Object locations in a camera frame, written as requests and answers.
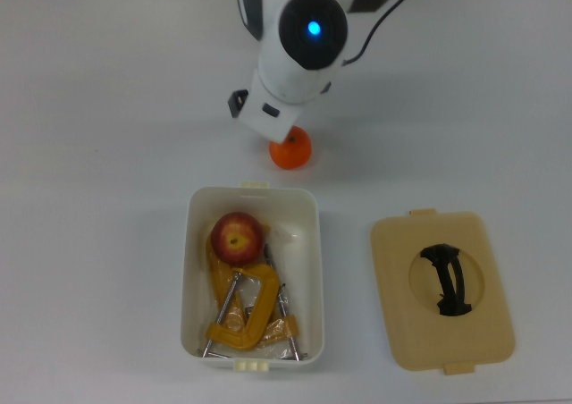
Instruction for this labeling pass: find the orange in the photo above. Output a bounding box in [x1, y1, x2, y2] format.
[268, 125, 313, 171]

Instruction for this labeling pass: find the red apple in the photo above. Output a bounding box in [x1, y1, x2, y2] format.
[210, 211, 265, 265]

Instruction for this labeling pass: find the white plastic container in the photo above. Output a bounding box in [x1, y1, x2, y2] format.
[180, 181, 324, 373]

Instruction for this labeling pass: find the yellow C-clamp in bag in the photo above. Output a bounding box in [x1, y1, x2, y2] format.
[204, 225, 309, 361]

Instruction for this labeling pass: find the large yellow C-clamp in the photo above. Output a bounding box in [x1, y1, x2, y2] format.
[204, 264, 282, 359]

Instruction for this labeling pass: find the beige plastic lid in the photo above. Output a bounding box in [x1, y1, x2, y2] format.
[369, 207, 517, 376]

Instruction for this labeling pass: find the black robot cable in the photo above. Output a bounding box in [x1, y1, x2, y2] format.
[341, 0, 412, 68]

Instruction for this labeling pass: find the black lid handle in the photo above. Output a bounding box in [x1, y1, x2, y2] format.
[418, 242, 474, 318]

